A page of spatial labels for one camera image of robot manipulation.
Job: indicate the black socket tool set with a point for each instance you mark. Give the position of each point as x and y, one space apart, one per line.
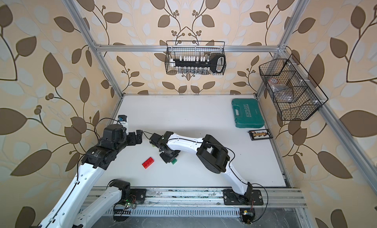
209 64

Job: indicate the green plastic tool case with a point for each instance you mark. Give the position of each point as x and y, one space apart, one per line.
247 113

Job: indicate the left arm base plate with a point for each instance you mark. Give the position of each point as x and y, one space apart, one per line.
133 196

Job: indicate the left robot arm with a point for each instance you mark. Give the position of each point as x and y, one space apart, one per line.
66 213

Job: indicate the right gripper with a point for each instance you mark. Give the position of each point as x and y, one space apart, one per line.
166 159

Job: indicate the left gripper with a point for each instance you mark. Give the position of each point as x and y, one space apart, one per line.
134 141

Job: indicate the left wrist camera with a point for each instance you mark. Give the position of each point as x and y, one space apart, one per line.
124 122

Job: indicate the plastic bag in basket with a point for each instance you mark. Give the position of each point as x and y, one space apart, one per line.
282 93

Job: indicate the black tray of bits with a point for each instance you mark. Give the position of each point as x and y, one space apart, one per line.
261 134

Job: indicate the aluminium front rail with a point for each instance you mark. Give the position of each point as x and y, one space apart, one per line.
217 197

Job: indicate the back wire basket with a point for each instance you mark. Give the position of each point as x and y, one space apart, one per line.
176 48

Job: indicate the red lego brick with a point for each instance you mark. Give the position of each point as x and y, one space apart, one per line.
147 163

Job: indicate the right wall wire basket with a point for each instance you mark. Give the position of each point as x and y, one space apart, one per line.
293 90

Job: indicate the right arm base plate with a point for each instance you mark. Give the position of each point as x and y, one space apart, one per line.
243 197

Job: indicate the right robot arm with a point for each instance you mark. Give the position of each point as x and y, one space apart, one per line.
213 155

